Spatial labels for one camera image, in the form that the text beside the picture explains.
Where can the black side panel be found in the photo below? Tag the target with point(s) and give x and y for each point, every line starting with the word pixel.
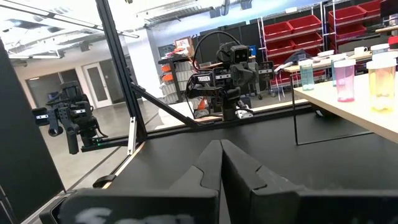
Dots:
pixel 25 140

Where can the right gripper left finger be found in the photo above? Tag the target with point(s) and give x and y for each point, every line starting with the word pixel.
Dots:
pixel 208 174

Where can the black metal rig frame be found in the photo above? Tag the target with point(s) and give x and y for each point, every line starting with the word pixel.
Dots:
pixel 120 68

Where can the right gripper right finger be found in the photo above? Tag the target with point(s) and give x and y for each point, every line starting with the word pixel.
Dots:
pixel 239 180

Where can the rack of red bins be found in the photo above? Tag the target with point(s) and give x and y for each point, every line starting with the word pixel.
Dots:
pixel 304 23

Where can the white metal bracket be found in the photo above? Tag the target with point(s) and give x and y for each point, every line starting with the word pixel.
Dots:
pixel 132 137

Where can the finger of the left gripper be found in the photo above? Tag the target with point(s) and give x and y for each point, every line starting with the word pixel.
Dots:
pixel 248 76
pixel 237 76

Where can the wooden work table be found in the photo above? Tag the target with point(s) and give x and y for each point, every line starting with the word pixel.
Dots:
pixel 321 64

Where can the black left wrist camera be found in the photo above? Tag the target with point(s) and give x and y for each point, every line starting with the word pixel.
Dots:
pixel 241 54

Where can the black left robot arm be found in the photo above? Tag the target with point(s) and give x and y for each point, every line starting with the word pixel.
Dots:
pixel 199 88

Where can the rack of orange white bins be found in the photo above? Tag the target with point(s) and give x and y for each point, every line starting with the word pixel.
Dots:
pixel 182 77

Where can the grey door white frame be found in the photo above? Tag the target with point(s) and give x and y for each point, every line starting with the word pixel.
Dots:
pixel 97 84

